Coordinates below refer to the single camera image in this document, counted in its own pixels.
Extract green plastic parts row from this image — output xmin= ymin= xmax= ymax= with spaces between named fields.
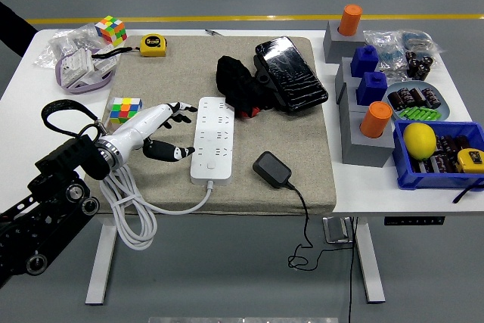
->
xmin=399 ymin=106 xmax=444 ymax=120

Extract black plug with cord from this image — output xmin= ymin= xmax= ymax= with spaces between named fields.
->
xmin=252 ymin=151 xmax=355 ymax=272

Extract grey-brown mat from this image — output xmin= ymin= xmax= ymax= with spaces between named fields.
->
xmin=92 ymin=34 xmax=338 ymax=216

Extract yellow lemon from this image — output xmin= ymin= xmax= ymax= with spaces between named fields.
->
xmin=402 ymin=123 xmax=438 ymax=160

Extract blue block with knob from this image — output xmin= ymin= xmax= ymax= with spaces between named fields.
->
xmin=349 ymin=45 xmax=380 ymax=78
xmin=355 ymin=71 xmax=389 ymax=107

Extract dark capacitor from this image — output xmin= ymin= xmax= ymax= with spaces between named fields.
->
xmin=436 ymin=135 xmax=458 ymax=157
xmin=411 ymin=158 xmax=434 ymax=175
xmin=421 ymin=87 xmax=442 ymax=109
xmin=397 ymin=87 xmax=416 ymax=107
xmin=389 ymin=91 xmax=408 ymax=111
xmin=430 ymin=151 xmax=458 ymax=175
xmin=453 ymin=134 xmax=472 ymax=152
xmin=410 ymin=88 xmax=427 ymax=107

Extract clear plastic bag white parts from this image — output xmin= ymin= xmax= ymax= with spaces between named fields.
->
xmin=362 ymin=30 xmax=408 ymax=74

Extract white power strip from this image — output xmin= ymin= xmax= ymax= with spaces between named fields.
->
xmin=190 ymin=96 xmax=235 ymax=188

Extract black cloth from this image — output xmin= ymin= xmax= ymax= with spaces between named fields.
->
xmin=215 ymin=54 xmax=283 ymax=112

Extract orange cylinder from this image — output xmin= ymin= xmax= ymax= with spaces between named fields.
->
xmin=358 ymin=101 xmax=394 ymax=138
xmin=337 ymin=4 xmax=363 ymax=36

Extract black smartphone cracked screen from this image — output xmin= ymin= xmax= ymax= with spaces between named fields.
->
xmin=254 ymin=36 xmax=329 ymax=114

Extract white plastic socket module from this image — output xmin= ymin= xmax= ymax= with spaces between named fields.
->
xmin=59 ymin=48 xmax=118 ymax=89

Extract black capacitor bundle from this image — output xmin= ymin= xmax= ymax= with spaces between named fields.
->
xmin=405 ymin=49 xmax=435 ymax=81

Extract black hanging cable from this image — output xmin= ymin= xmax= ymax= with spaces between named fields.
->
xmin=342 ymin=216 xmax=358 ymax=323

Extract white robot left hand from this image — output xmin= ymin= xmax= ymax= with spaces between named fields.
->
xmin=107 ymin=101 xmax=199 ymax=164

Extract yellow tape measure black label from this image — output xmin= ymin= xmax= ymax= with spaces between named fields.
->
xmin=452 ymin=148 xmax=484 ymax=205

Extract yellow tape measure black strap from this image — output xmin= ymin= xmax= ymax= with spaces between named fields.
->
xmin=90 ymin=33 xmax=168 ymax=60

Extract black table control panel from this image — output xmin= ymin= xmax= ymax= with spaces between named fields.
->
xmin=384 ymin=216 xmax=445 ymax=226

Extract colourful puzzle cube white edges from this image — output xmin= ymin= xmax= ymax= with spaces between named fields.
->
xmin=94 ymin=15 xmax=128 ymax=48

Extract white table leg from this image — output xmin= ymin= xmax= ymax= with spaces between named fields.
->
xmin=353 ymin=220 xmax=386 ymax=304
xmin=85 ymin=222 xmax=119 ymax=306

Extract black phone holder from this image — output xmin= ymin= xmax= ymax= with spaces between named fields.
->
xmin=252 ymin=54 xmax=292 ymax=112

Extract large grey block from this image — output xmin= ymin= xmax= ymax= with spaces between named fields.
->
xmin=340 ymin=109 xmax=396 ymax=169

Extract lilac band tray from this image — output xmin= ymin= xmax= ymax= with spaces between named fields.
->
xmin=55 ymin=50 xmax=116 ymax=96

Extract clear plastic bags with parts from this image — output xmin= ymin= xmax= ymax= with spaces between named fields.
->
xmin=34 ymin=23 xmax=105 ymax=70

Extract light blue plate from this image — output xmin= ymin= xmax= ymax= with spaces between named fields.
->
xmin=385 ymin=80 xmax=451 ymax=122

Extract clear plastic bag blue parts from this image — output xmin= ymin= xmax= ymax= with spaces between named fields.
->
xmin=400 ymin=29 xmax=447 ymax=54

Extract blue plastic bin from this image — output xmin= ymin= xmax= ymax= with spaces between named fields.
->
xmin=392 ymin=120 xmax=484 ymax=191

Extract metal bracket under table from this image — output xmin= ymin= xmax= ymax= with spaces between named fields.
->
xmin=322 ymin=216 xmax=355 ymax=244

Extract white power strip cable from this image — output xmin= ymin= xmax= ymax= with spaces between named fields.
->
xmin=98 ymin=166 xmax=217 ymax=251

